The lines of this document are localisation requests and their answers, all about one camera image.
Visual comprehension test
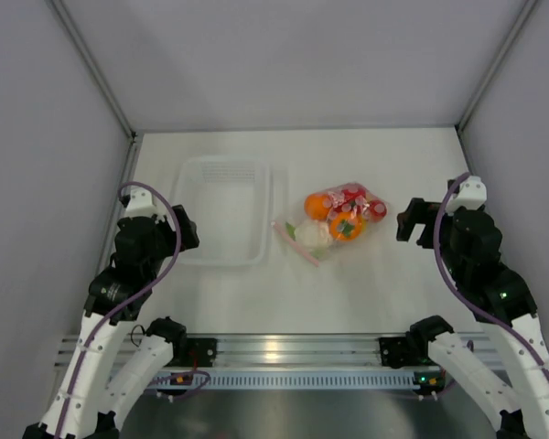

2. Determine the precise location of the clear zip top bag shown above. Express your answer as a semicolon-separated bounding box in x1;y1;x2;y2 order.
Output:
272;181;389;266

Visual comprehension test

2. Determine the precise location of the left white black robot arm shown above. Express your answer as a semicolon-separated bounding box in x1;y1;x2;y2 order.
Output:
23;205;199;438

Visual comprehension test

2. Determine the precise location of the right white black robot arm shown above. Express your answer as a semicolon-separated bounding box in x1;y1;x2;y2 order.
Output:
396;198;549;438

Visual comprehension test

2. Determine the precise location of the fake red tomato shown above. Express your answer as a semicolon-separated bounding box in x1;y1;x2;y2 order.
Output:
329;182;368;212

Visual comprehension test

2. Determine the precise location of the fake orange bell pepper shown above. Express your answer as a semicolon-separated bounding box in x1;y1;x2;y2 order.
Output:
328;211;365;241

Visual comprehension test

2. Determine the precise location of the fake orange fruit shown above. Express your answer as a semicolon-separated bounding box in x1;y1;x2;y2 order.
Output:
304;192;333;221

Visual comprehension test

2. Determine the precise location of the fake white cauliflower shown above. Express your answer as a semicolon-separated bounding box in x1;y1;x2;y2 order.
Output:
295;219;334;249

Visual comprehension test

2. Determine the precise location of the white plastic basket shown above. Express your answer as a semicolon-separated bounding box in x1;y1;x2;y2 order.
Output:
172;155;272;267

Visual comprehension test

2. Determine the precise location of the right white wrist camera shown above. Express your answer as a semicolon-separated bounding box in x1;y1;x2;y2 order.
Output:
446;176;487;214

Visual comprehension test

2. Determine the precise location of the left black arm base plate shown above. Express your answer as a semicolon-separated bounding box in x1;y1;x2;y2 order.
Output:
181;337;218;369

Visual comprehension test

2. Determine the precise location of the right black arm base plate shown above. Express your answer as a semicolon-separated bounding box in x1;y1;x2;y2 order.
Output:
378;337;422;369

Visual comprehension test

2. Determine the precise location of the aluminium mounting rail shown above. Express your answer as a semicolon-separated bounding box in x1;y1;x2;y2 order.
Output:
54;332;509;369

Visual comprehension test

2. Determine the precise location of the white slotted cable duct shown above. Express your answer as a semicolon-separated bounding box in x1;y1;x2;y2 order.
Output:
146;369;443;391

